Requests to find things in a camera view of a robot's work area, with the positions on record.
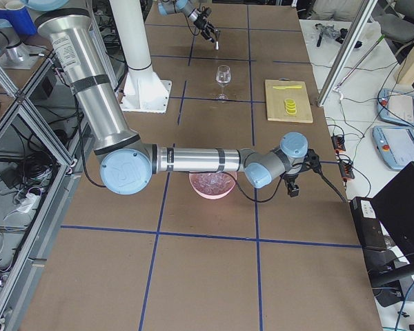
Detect yellow plastic knife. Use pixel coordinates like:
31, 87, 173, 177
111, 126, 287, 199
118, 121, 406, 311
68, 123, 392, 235
272, 85, 303, 90

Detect black box with label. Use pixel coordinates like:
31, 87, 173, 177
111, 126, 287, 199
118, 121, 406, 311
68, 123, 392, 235
349, 197, 386, 252

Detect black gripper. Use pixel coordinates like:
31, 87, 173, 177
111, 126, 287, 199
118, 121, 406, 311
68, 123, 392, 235
284, 148, 320, 197
191, 8, 221, 50

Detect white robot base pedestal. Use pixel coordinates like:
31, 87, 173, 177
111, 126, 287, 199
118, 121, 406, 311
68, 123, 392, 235
110, 0, 172, 114

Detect bamboo cutting board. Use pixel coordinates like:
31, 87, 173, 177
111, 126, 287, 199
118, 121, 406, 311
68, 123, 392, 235
264, 79, 313, 123

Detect pink bowl of ice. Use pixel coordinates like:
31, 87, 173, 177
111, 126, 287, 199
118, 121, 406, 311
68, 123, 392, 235
189, 172, 237, 200

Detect aluminium frame post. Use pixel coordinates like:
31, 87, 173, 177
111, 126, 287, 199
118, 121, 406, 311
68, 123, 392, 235
317, 0, 377, 107

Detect teach pendant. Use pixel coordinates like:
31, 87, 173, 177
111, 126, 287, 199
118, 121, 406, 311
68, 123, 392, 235
377, 88, 414, 127
372, 126, 414, 171

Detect teach pendant near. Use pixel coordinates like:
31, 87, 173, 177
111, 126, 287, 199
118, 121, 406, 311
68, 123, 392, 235
372, 126, 414, 171

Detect black laptop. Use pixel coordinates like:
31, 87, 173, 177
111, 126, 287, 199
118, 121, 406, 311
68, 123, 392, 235
370, 161, 414, 287

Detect teach pendant far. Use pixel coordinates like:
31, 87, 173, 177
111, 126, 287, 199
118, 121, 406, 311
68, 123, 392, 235
377, 88, 414, 127

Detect clear wine glass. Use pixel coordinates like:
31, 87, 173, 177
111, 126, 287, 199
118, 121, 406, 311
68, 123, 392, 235
216, 65, 231, 100

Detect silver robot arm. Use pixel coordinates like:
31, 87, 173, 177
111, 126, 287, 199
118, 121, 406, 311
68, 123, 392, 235
157, 0, 221, 50
34, 7, 322, 197

